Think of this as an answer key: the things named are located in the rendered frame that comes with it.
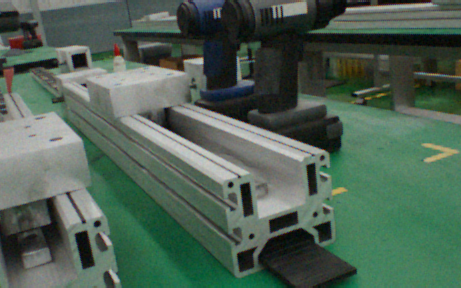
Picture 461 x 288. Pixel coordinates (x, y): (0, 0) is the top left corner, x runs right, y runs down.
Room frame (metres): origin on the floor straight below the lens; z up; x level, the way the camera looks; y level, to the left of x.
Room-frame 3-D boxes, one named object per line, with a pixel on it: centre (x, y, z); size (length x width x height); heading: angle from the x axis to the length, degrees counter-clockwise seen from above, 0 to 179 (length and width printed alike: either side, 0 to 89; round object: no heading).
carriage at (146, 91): (0.76, 0.13, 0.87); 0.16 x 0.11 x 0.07; 24
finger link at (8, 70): (1.23, 0.51, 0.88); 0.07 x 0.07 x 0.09; 24
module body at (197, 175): (0.76, 0.13, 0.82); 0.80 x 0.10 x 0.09; 24
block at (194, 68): (1.11, 0.03, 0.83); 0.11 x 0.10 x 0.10; 110
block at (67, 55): (2.08, 0.56, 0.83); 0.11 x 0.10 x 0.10; 118
